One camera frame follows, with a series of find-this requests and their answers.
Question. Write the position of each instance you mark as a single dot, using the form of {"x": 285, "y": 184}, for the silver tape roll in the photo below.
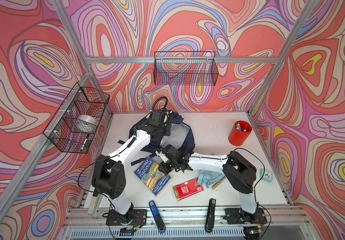
{"x": 86, "y": 124}

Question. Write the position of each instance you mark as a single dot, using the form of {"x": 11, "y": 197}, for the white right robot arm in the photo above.
{"x": 240, "y": 173}

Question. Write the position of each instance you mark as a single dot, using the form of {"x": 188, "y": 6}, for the light blue pencil case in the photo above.
{"x": 207, "y": 178}

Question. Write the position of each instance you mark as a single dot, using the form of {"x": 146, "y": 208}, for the black wire basket on rear wall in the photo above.
{"x": 185, "y": 68}

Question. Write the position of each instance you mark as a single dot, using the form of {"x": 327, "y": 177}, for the black stapler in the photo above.
{"x": 210, "y": 218}

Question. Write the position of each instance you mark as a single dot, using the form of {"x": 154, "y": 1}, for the mint green small clock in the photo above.
{"x": 266, "y": 175}

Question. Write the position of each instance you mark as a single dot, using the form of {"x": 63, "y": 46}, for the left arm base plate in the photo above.
{"x": 135, "y": 218}

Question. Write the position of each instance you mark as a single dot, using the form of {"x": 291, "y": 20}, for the red packet with white label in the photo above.
{"x": 187, "y": 189}

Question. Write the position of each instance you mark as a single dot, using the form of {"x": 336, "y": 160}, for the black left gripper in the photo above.
{"x": 167, "y": 129}

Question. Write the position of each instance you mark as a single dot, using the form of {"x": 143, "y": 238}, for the black wire basket on left wall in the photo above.
{"x": 61, "y": 131}

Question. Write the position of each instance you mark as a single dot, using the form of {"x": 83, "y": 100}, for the navy blue backpack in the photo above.
{"x": 181, "y": 137}

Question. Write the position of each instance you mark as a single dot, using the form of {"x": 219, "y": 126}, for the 91-storey treehouse book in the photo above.
{"x": 151, "y": 176}

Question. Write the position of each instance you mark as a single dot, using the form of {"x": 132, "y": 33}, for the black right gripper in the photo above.
{"x": 163, "y": 168}

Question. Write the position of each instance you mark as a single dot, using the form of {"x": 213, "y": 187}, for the wooden pencil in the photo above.
{"x": 214, "y": 186}

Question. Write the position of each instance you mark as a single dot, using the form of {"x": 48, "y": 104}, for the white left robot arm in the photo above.
{"x": 109, "y": 174}

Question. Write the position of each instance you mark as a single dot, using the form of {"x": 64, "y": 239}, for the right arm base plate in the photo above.
{"x": 238, "y": 216}

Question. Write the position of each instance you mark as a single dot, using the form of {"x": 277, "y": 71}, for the blue stapler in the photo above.
{"x": 157, "y": 217}

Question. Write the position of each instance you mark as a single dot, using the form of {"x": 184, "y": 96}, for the black marker in left basket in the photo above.
{"x": 84, "y": 143}

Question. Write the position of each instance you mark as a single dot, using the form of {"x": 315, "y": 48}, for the black wire basket on wall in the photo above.
{"x": 61, "y": 131}
{"x": 185, "y": 68}

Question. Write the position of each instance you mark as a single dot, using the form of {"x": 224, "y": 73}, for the red pen cup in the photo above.
{"x": 239, "y": 133}

